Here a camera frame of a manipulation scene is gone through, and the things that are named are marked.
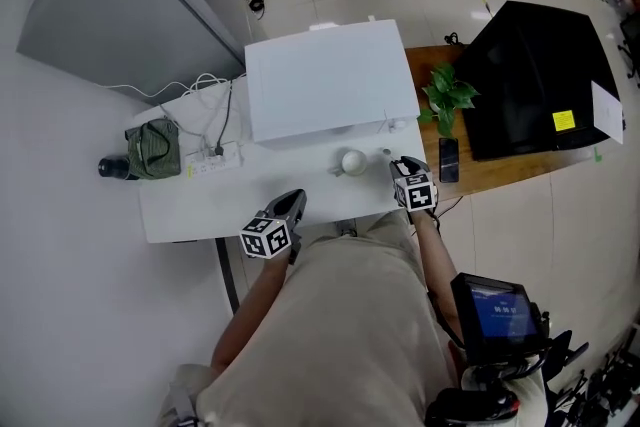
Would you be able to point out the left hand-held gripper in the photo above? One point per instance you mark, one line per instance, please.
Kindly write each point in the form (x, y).
(267, 237)

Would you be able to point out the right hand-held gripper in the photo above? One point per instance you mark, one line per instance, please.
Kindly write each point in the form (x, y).
(417, 192)

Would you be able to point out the white mug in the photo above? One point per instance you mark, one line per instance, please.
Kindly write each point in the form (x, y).
(352, 161)

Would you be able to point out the person's right forearm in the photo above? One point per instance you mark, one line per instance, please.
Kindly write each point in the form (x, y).
(440, 275)

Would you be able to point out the person's left forearm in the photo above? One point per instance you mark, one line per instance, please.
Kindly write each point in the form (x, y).
(250, 315)

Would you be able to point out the black smartphone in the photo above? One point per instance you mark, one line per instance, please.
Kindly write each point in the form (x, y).
(448, 160)

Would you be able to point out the green potted plant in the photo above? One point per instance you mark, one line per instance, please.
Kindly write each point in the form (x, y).
(447, 92)

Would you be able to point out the white power strip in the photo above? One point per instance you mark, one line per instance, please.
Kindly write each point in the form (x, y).
(212, 162)

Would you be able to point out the black table leg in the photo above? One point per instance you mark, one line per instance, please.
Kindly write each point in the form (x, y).
(227, 275)

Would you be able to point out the white microwave oven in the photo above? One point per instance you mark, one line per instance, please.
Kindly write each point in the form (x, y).
(325, 85)

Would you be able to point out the person's beige shirt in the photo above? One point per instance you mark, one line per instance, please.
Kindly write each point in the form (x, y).
(340, 330)

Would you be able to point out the green fabric bag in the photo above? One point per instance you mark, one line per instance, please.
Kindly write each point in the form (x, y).
(155, 150)

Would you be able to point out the black mini fridge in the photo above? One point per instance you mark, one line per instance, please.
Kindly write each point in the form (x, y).
(530, 75)

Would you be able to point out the white paper sheet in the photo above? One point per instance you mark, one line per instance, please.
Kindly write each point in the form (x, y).
(607, 110)

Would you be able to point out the black device with red trim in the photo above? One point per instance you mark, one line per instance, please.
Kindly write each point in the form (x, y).
(465, 407)

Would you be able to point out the grey metal cabinet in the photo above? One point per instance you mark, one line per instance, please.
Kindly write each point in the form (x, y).
(120, 10)

